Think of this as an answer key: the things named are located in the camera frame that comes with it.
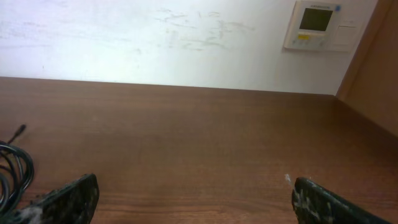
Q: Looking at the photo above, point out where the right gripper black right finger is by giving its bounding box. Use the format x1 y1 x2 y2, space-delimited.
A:
292 177 390 224

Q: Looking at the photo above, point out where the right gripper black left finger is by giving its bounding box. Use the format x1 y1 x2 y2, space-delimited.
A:
1 174 100 224

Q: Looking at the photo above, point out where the wooden side panel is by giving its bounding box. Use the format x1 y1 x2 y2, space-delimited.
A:
336 0 397 137

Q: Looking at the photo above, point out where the white wall thermostat panel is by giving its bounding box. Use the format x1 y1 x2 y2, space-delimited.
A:
284 1 367 52

